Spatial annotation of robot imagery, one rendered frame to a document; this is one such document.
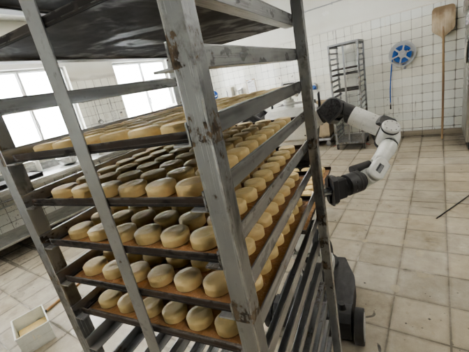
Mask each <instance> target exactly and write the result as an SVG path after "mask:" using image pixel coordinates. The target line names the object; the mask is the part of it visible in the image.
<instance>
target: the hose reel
mask: <svg viewBox="0 0 469 352"><path fill-rule="evenodd" d="M416 52H417V51H416V47H415V45H414V44H413V43H411V42H410V41H401V42H398V43H396V44H395V45H394V46H393V47H392V48H391V50H390V51H389V61H390V63H391V72H390V87H389V99H390V103H389V104H390V109H392V105H391V104H392V103H391V81H392V65H394V66H398V67H402V66H404V67H403V69H406V68H407V67H406V65H408V64H409V63H410V62H412V60H413V59H414V58H415V55H416Z"/></svg>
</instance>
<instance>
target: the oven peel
mask: <svg viewBox="0 0 469 352"><path fill-rule="evenodd" d="M455 25H456V5H455V4H454V3H451V4H447V5H444V6H439V7H436V8H434V9H433V10H432V32H433V33H434V34H436V35H439V36H440V37H441V38H442V116H441V139H443V127H444V97H445V36H446V35H447V34H448V33H449V32H450V31H451V30H452V29H453V28H454V27H455Z"/></svg>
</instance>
